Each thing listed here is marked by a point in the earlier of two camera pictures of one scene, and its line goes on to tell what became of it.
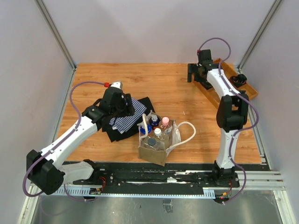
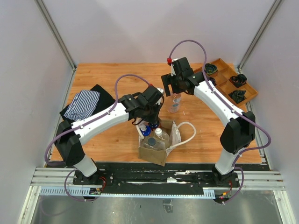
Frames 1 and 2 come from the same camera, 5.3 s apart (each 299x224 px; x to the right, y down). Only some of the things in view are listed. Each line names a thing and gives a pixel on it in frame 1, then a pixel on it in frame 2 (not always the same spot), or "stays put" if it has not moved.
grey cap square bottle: [154, 144] stays put
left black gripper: [129, 107] → [155, 118]
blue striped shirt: [122, 124] → [83, 105]
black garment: [115, 135] → [105, 101]
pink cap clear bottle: [166, 124] → [175, 102]
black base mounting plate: [181, 177] stays put
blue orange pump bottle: [154, 122] stays put
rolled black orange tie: [238, 80] stays put
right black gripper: [192, 68] → [167, 79]
